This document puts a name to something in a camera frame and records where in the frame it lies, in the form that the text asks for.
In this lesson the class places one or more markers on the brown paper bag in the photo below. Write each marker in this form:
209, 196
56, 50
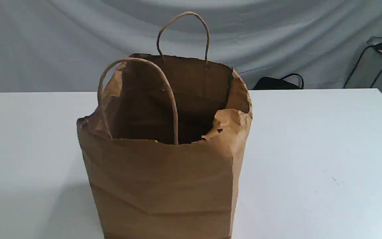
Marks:
164, 148

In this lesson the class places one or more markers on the black bag on floor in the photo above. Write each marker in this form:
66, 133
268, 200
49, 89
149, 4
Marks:
270, 83

